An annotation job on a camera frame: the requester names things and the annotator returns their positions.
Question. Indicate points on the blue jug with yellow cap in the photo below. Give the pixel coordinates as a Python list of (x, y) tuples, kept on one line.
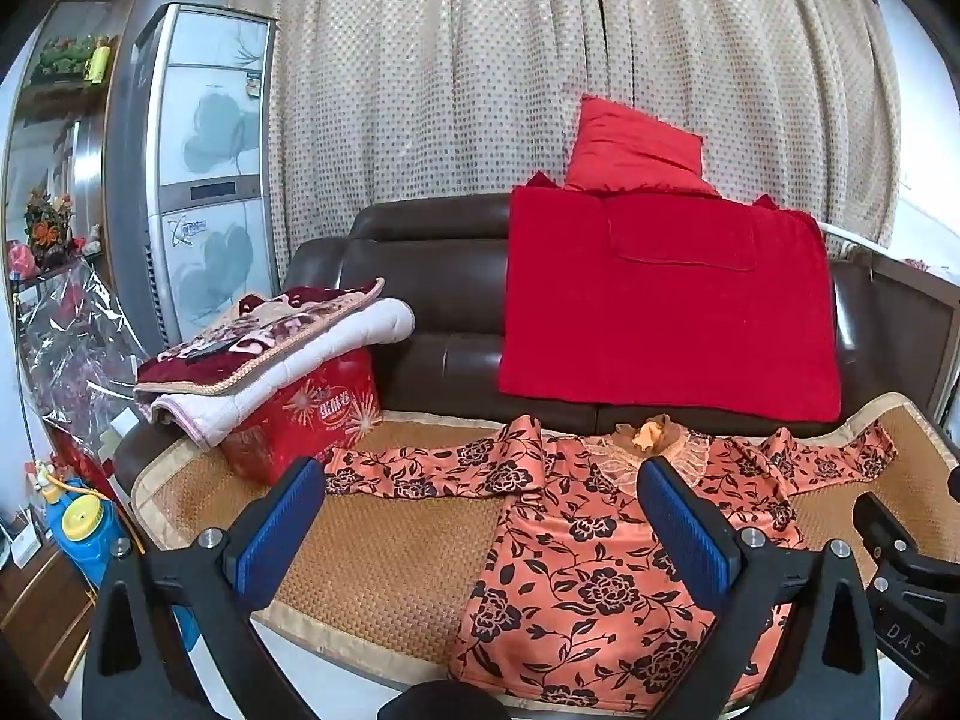
[(90, 540)]

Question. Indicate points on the red pillow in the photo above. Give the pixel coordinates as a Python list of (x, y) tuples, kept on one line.
[(622, 150)]

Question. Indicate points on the woven rattan sofa mat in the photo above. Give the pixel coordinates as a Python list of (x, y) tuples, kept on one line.
[(390, 562)]

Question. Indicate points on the floral standing air conditioner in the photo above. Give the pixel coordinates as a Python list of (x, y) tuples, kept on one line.
[(210, 165)]

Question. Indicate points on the red cloth cover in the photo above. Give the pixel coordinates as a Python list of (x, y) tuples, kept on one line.
[(660, 330)]

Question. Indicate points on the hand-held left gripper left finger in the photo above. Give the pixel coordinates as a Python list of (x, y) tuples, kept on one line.
[(277, 532)]

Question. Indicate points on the red gift bag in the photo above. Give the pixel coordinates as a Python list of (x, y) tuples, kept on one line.
[(300, 420)]

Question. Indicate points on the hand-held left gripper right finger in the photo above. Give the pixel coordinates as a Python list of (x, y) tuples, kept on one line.
[(686, 532)]

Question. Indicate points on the clear plastic film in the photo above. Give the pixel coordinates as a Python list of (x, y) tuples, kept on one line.
[(75, 345)]

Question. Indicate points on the orange floral blouse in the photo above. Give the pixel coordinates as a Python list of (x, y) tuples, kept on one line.
[(570, 540)]

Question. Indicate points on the folded floral blanket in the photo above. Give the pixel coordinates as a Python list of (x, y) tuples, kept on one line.
[(262, 345)]

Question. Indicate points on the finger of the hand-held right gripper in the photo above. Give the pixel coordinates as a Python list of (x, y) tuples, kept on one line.
[(885, 529)]

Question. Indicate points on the yellow bottle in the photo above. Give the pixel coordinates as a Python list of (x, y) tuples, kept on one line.
[(99, 64)]

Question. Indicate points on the brown leather sofa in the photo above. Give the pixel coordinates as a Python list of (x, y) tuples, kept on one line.
[(442, 277)]

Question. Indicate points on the green artificial plant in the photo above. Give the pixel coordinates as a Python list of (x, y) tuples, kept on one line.
[(64, 56)]

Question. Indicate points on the artificial flower arrangement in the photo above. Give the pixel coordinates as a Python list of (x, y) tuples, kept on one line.
[(49, 229)]

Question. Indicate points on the beige dotted curtain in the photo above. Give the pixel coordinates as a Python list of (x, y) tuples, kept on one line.
[(450, 90)]

